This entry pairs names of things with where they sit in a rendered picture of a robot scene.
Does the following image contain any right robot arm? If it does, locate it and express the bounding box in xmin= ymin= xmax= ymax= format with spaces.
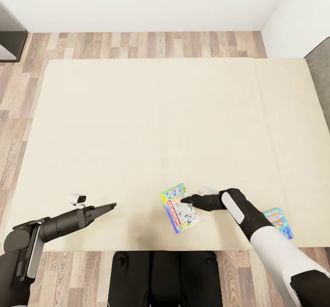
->
xmin=180 ymin=186 xmax=330 ymax=307

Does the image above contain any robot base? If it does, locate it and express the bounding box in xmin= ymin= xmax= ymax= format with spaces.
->
xmin=107 ymin=251 xmax=223 ymax=307

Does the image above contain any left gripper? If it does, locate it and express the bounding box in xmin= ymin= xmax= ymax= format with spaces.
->
xmin=56 ymin=203 xmax=117 ymax=237

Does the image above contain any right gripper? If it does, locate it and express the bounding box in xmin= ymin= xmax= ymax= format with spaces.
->
xmin=180 ymin=194 xmax=214 ymax=212

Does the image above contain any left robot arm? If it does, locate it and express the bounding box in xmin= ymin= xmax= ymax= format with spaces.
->
xmin=0 ymin=194 xmax=117 ymax=307

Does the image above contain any board game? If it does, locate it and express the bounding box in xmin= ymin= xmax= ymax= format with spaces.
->
xmin=262 ymin=208 xmax=294 ymax=240
xmin=160 ymin=183 xmax=200 ymax=234

